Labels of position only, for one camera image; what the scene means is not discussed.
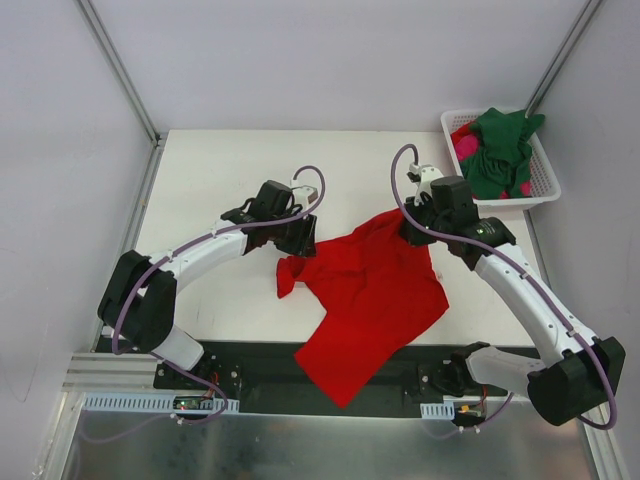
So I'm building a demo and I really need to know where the red t-shirt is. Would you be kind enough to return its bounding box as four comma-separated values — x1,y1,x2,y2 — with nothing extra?
276,210,449,408

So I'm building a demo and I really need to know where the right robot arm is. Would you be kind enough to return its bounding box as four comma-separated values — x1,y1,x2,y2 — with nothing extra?
400,198,625,430

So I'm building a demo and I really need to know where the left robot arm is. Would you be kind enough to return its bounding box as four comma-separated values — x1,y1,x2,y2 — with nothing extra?
97,209,317,389

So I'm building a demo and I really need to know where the pink garment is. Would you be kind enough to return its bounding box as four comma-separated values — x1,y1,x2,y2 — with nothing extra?
450,123,483,163

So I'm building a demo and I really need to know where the green t-shirt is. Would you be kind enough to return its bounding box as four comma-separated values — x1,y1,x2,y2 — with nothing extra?
459,108,546,200

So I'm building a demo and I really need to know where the white plastic basket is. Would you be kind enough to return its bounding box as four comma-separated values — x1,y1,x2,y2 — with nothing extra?
440,108,561,210

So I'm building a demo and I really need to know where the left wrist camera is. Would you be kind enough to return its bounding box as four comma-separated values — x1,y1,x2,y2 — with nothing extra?
291,185,319,210

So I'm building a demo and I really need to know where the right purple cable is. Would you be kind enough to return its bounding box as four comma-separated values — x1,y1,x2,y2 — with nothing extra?
390,144,619,434

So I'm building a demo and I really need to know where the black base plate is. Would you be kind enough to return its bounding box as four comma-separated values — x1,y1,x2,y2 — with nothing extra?
154,339,516,416

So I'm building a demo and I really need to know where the right white cable duct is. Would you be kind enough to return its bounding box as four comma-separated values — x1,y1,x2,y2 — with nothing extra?
420,401,456,421

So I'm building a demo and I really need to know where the white cable duct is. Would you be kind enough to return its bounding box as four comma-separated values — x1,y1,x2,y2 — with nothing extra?
83,393,240,416
420,401,456,421

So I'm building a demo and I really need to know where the left aluminium frame post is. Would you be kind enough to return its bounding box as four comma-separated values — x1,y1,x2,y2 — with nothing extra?
74,0,169,146

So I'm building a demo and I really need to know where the aluminium frame post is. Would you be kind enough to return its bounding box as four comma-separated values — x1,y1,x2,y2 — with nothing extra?
74,0,169,146
525,0,606,116

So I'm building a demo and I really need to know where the left white cable duct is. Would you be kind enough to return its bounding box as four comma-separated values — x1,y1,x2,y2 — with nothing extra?
83,393,240,416

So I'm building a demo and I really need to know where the right aluminium frame post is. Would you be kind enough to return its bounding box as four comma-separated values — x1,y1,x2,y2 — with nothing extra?
525,0,606,116

